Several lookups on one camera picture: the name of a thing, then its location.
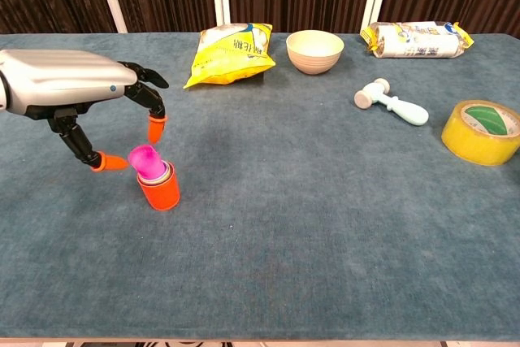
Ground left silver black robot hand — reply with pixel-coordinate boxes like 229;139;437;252
0;48;170;174

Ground pink plastic cup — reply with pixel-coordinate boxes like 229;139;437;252
128;144;168;180

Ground orange plastic cup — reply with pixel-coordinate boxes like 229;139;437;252
136;162;181;212

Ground yellow snack bag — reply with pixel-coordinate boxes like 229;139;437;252
183;21;277;90

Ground beige bowl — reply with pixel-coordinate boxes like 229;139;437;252
285;29;345;76

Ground teal table cloth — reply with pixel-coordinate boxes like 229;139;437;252
0;32;520;343

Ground pale blue toy hammer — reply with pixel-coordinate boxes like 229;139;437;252
353;77;430;127

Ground clear bread package yellow ends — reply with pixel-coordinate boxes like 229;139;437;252
359;20;475;59

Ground yellow packing tape roll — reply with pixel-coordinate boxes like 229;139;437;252
441;99;520;167

